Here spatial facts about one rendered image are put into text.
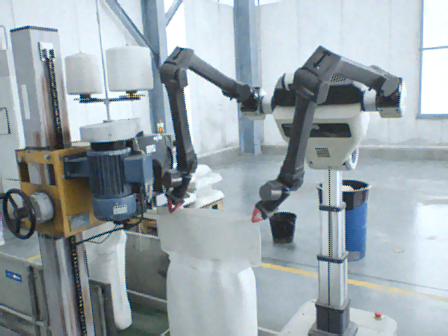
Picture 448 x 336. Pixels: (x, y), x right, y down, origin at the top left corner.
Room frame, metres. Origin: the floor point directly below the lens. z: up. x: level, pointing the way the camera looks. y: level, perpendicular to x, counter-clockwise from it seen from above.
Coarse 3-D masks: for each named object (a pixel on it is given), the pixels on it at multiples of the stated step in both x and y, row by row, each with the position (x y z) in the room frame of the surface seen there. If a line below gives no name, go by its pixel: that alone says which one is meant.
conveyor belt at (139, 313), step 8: (136, 304) 2.13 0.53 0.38; (136, 312) 2.04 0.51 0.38; (144, 312) 2.03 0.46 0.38; (152, 312) 2.03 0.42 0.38; (160, 312) 2.03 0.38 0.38; (136, 320) 1.96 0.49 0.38; (144, 320) 1.95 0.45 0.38; (152, 320) 1.95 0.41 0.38; (160, 320) 1.94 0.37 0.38; (168, 320) 1.94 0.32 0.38; (128, 328) 1.89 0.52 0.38; (136, 328) 1.88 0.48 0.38; (144, 328) 1.88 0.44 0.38; (152, 328) 1.87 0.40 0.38; (160, 328) 1.87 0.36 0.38; (168, 328) 1.87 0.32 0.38
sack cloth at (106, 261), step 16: (112, 224) 1.90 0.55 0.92; (96, 240) 1.90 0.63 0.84; (112, 240) 1.88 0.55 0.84; (96, 256) 1.87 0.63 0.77; (112, 256) 1.89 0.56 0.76; (96, 272) 1.87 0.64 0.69; (112, 272) 1.89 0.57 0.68; (112, 288) 1.89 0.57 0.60; (128, 304) 1.97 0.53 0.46; (128, 320) 1.93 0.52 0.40
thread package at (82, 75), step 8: (72, 56) 1.65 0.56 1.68; (80, 56) 1.65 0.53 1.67; (88, 56) 1.67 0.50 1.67; (96, 56) 1.71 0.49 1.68; (72, 64) 1.65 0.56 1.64; (80, 64) 1.65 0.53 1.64; (88, 64) 1.66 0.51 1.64; (96, 64) 1.69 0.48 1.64; (72, 72) 1.65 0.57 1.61; (80, 72) 1.64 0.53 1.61; (88, 72) 1.66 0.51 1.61; (96, 72) 1.69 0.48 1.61; (72, 80) 1.64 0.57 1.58; (80, 80) 1.64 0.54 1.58; (88, 80) 1.65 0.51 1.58; (96, 80) 1.68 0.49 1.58; (72, 88) 1.64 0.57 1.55; (80, 88) 1.64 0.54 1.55; (88, 88) 1.65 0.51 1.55; (96, 88) 1.67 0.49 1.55
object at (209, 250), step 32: (160, 224) 1.76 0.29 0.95; (192, 224) 1.64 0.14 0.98; (224, 224) 1.57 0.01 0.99; (256, 224) 1.52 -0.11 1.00; (192, 256) 1.65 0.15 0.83; (224, 256) 1.58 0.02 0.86; (256, 256) 1.53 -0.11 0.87; (192, 288) 1.58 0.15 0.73; (224, 288) 1.50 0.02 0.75; (192, 320) 1.58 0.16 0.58; (224, 320) 1.50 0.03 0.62; (256, 320) 1.56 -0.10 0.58
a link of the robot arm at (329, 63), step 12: (324, 48) 1.24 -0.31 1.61; (312, 60) 1.24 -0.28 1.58; (324, 60) 1.22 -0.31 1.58; (336, 60) 1.21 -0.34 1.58; (348, 60) 1.28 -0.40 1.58; (300, 72) 1.25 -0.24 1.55; (312, 72) 1.23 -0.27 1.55; (324, 72) 1.20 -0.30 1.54; (336, 72) 1.26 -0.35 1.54; (348, 72) 1.31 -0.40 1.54; (360, 72) 1.35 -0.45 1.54; (372, 72) 1.39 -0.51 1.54; (300, 84) 1.25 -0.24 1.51; (312, 84) 1.21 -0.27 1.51; (372, 84) 1.43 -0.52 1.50; (384, 84) 1.42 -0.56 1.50; (396, 84) 1.47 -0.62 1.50
